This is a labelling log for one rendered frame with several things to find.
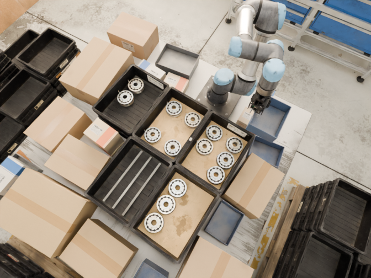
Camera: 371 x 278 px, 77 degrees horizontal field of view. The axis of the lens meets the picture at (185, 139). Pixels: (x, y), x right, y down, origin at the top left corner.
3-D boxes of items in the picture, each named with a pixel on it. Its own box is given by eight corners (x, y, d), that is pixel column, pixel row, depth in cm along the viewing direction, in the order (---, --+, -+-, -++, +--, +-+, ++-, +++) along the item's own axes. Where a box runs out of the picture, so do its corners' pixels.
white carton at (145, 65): (134, 77, 173) (132, 70, 164) (145, 67, 176) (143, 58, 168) (156, 91, 169) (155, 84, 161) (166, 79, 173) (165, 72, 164)
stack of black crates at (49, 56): (71, 60, 244) (48, 26, 202) (94, 73, 239) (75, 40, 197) (44, 88, 231) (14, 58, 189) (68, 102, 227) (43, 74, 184)
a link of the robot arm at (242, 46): (238, -11, 118) (233, 36, 87) (260, -6, 118) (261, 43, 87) (232, 13, 127) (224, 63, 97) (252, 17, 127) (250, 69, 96)
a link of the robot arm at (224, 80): (212, 77, 157) (216, 64, 144) (232, 82, 157) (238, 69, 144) (209, 92, 152) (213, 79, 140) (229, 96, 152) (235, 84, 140)
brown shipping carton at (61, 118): (69, 107, 163) (58, 95, 148) (94, 123, 159) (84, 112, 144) (38, 141, 154) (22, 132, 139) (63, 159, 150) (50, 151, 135)
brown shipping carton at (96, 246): (72, 254, 131) (58, 257, 116) (97, 219, 138) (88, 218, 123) (114, 286, 126) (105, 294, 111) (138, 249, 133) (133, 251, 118)
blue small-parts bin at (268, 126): (260, 100, 127) (265, 93, 120) (286, 112, 124) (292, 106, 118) (245, 129, 120) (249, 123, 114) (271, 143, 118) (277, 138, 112)
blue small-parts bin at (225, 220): (220, 201, 143) (222, 199, 136) (242, 214, 140) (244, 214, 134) (203, 230, 137) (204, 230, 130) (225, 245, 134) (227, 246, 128)
